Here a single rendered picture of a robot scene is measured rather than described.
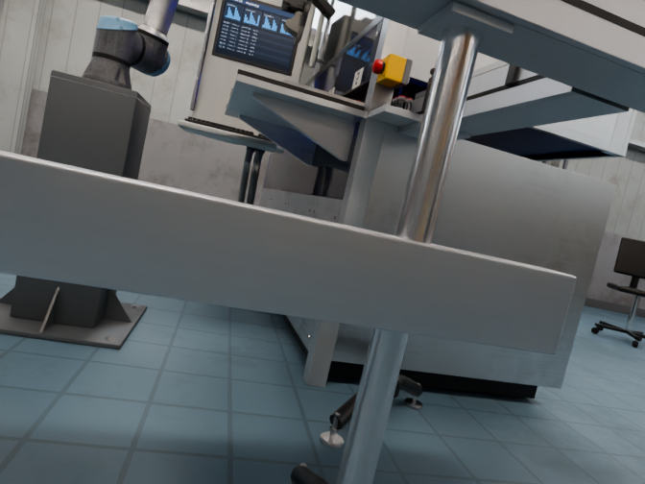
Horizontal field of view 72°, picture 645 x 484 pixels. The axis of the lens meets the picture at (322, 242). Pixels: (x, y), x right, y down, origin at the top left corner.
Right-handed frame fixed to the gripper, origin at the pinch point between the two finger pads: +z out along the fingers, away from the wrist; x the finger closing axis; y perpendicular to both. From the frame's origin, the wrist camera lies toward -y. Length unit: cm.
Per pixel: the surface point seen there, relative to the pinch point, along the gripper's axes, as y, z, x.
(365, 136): -24.3, 24.8, 12.0
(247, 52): 11, -17, -90
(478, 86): -34, 14, 52
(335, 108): -13.6, 18.7, 10.5
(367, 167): -27.2, 33.6, 11.9
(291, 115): -2.3, 22.9, 2.0
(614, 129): -116, -2, 12
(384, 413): -10, 74, 90
